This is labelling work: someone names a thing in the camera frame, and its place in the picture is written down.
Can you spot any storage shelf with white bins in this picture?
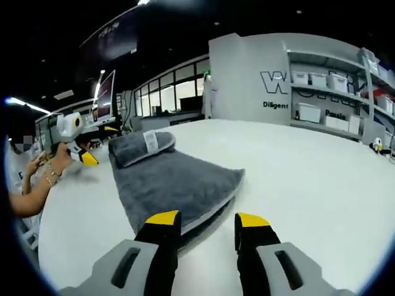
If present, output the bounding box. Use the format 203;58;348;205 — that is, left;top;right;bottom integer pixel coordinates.
291;60;395;133

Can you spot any dark hanging ceiling screen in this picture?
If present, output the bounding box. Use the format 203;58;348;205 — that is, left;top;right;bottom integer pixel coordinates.
78;4;139;61

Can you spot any grey metal shelf rack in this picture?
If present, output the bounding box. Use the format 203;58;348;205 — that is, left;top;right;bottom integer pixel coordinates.
282;39;371;144

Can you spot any white monitor desk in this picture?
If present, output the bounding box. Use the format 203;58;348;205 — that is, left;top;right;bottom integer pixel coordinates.
81;115;120;129

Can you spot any hanging white coat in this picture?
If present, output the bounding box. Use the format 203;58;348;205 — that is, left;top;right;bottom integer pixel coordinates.
201;75;218;120

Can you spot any glass window partition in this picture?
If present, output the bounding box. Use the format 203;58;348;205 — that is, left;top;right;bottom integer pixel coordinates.
132;54;212;120

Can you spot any tall grey metal rack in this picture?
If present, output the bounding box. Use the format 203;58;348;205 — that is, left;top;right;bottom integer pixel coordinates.
359;47;395;149

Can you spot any grey towel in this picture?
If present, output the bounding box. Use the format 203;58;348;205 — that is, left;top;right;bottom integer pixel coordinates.
107;129;246;237

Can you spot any person's white shirt torso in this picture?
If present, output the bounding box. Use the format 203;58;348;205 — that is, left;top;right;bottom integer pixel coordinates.
4;144;43;198

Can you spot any beaded wrist bracelet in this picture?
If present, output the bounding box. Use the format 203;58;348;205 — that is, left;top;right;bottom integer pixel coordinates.
43;165;62;187

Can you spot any large monitor on stand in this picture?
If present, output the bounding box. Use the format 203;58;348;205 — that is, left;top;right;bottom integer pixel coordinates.
91;69;117;123

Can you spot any person's left hand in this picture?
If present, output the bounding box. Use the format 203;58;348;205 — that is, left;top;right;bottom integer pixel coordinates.
46;143;77;179

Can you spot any dark grey counter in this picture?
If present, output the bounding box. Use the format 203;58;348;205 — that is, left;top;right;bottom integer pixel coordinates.
140;112;206;133

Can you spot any spare hand-held gripper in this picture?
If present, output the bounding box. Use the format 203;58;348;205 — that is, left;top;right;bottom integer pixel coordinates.
368;137;391;157

